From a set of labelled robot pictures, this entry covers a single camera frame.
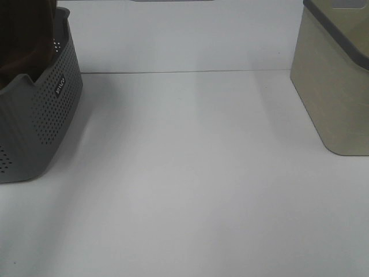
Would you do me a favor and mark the beige plastic basket grey rim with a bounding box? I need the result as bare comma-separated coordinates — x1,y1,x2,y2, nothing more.
290,1,368,156

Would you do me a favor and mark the brown towel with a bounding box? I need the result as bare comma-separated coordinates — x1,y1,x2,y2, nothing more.
1,1,57,88

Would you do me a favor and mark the grey perforated plastic basket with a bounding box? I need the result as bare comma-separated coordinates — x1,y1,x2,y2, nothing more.
1,7,83,184

